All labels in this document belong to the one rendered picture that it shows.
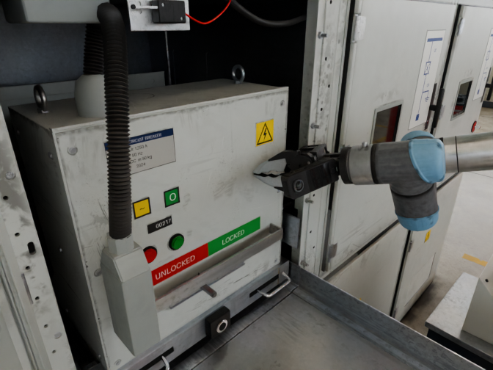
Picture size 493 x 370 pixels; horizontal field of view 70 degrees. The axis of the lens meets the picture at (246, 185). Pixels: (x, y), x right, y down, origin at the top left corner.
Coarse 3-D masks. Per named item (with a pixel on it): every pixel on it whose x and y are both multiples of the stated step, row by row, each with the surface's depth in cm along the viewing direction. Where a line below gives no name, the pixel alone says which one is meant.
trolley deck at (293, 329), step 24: (288, 312) 91; (312, 312) 91; (240, 336) 84; (264, 336) 84; (288, 336) 84; (312, 336) 84; (336, 336) 84; (360, 336) 84; (216, 360) 78; (240, 360) 78; (264, 360) 78; (288, 360) 78; (312, 360) 78; (336, 360) 78; (360, 360) 78; (384, 360) 78
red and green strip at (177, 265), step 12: (240, 228) 80; (252, 228) 84; (216, 240) 76; (228, 240) 79; (192, 252) 72; (204, 252) 74; (168, 264) 68; (180, 264) 70; (192, 264) 73; (156, 276) 67; (168, 276) 69
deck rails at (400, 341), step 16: (304, 272) 96; (304, 288) 98; (320, 288) 93; (336, 288) 89; (320, 304) 93; (336, 304) 91; (352, 304) 87; (336, 320) 88; (352, 320) 88; (368, 320) 85; (384, 320) 81; (368, 336) 83; (384, 336) 83; (400, 336) 80; (416, 336) 77; (400, 352) 79; (416, 352) 78; (432, 352) 75; (448, 352) 72; (416, 368) 76; (432, 368) 76; (448, 368) 73; (464, 368) 71; (480, 368) 68
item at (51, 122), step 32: (128, 96) 69; (160, 96) 69; (192, 96) 69; (224, 96) 67; (32, 128) 53; (64, 128) 48; (32, 160) 59; (32, 192) 67; (64, 192) 51; (64, 224) 57; (64, 256) 64; (64, 288) 73; (96, 320) 60; (96, 352) 68
